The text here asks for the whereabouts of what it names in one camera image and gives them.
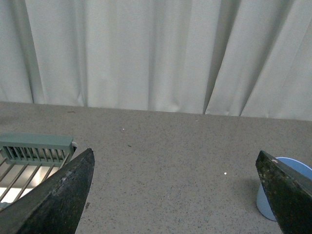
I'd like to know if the white curtain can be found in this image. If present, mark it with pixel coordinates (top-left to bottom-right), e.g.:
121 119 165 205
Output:
0 0 312 120

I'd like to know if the green dish drying rack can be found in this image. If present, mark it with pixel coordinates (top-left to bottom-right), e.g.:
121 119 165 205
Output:
0 133 77 210

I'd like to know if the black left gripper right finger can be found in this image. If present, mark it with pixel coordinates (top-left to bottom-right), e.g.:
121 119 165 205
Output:
255 150 312 234

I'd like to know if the blue plastic cup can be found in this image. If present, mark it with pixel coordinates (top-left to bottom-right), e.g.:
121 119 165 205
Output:
256 157 312 221

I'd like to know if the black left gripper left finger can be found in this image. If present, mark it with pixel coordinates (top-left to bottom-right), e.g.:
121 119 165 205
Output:
0 148 95 234

